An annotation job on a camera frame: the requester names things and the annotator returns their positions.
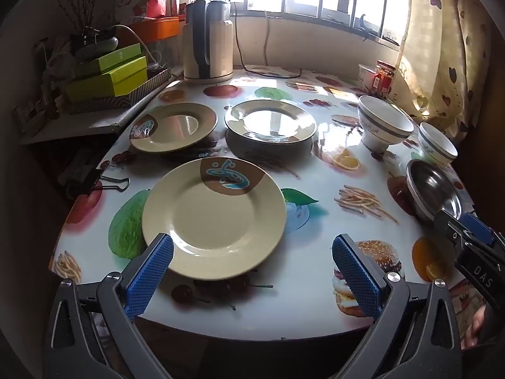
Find person's right hand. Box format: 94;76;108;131
461;306;489;350

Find small white blue-striped bowl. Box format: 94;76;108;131
418;122;458;166

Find grey side shelf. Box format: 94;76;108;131
20;99;158;145

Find cream electric kettle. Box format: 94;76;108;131
181;0;235;85

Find brown-rimmed cream plate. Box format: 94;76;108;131
224;99;316;143

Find black power cable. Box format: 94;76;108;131
231;0;302;80

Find large white blue-striped bowl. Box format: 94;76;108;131
357;95;415;153

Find thin green box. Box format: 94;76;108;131
77;43;143;75

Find stainless steel bowl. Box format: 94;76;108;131
406;159;462;224

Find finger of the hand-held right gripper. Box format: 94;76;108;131
433;209;474;259
460;212;505;251

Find red-lidded sauce jar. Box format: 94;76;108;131
373;60;396;96

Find heart-print curtain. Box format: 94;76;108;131
395;0;495;135

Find cream plate with brown patch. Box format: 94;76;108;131
142;157;287;282

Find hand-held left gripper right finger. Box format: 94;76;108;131
331;234;463;379

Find brown-rimmed plate with blue mark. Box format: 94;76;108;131
129;103;218;154

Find thick green box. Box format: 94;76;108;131
65;56;149;102

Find grey patterned tray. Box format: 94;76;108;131
65;67;173;116

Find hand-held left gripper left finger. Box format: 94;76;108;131
45;233;175;379

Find white cable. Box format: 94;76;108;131
106;24;159;69

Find orange box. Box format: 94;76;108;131
118;15;186;45

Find black binder clip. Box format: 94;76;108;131
65;168;131;200

